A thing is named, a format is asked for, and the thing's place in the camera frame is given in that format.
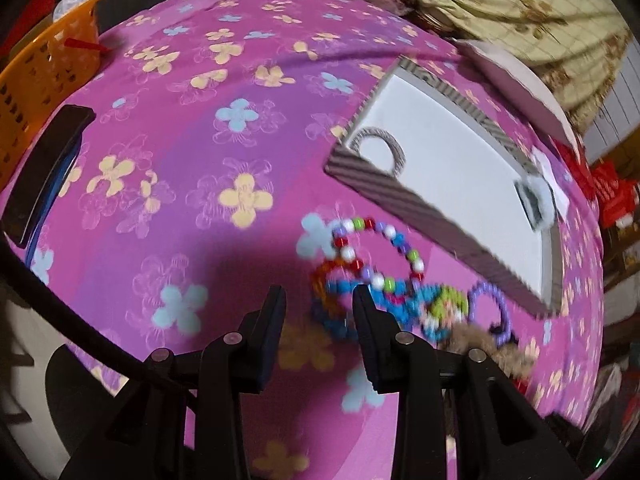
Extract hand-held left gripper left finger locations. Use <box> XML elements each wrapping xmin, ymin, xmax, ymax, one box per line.
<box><xmin>60</xmin><ymin>285</ymin><xmax>287</xmax><ymax>480</ymax></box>

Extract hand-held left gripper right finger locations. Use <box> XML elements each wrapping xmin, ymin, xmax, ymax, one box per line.
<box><xmin>352</xmin><ymin>284</ymin><xmax>586</xmax><ymax>480</ymax></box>

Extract blue bead bracelet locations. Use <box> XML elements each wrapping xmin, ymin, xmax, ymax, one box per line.
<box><xmin>322</xmin><ymin>279</ymin><xmax>418</xmax><ymax>333</ymax></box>

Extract green cyan flower bracelet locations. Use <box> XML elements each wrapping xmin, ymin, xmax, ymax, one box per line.
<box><xmin>414</xmin><ymin>284</ymin><xmax>472</xmax><ymax>343</ymax></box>

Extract multicolour pony bead bracelet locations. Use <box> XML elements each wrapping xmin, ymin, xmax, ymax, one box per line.
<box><xmin>331</xmin><ymin>217</ymin><xmax>427</xmax><ymax>288</ymax></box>

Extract brown scrunchie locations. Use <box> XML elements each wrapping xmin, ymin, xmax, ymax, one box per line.
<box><xmin>444</xmin><ymin>324</ymin><xmax>533</xmax><ymax>378</ymax></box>

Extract purple bead bracelet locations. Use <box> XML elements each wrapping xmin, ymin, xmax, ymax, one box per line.
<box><xmin>466</xmin><ymin>281</ymin><xmax>512</xmax><ymax>347</ymax></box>

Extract striped rim jewelry tray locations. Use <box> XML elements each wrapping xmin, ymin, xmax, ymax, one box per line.
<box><xmin>324</xmin><ymin>56</ymin><xmax>566</xmax><ymax>318</ymax></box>

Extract light blue fluffy hair clip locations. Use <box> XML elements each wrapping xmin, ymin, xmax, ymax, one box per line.
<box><xmin>514</xmin><ymin>174</ymin><xmax>557</xmax><ymax>232</ymax></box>

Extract pink floral bedsheet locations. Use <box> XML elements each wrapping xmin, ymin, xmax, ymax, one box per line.
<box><xmin>10</xmin><ymin>0</ymin><xmax>608</xmax><ymax>480</ymax></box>

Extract white paper sheet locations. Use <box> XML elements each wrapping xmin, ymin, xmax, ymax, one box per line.
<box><xmin>530</xmin><ymin>146</ymin><xmax>572</xmax><ymax>218</ymax></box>

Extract black flat device blue edge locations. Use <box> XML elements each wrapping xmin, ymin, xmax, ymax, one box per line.
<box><xmin>0</xmin><ymin>104</ymin><xmax>97</xmax><ymax>267</ymax></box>

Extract red gift bag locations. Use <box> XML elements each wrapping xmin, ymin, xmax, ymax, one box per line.
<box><xmin>591</xmin><ymin>159</ymin><xmax>640</xmax><ymax>228</ymax></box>

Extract pale pink pillow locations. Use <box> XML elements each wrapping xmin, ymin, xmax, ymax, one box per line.
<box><xmin>454</xmin><ymin>39</ymin><xmax>587</xmax><ymax>153</ymax></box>

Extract orange plastic basket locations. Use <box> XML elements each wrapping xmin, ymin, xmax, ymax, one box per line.
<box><xmin>0</xmin><ymin>0</ymin><xmax>108</xmax><ymax>192</ymax></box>

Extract red plastic stick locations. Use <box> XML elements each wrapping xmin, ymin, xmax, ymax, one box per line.
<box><xmin>64</xmin><ymin>36</ymin><xmax>110</xmax><ymax>55</ymax></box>

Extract cream floral blanket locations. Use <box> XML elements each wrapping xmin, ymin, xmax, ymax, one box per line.
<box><xmin>370</xmin><ymin>0</ymin><xmax>632</xmax><ymax>131</ymax></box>

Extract silver woven bracelet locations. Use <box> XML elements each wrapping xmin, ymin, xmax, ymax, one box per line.
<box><xmin>349</xmin><ymin>127</ymin><xmax>409</xmax><ymax>179</ymax></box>

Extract black cable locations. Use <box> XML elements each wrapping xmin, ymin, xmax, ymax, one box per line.
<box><xmin>0</xmin><ymin>237</ymin><xmax>198</xmax><ymax>411</ymax></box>

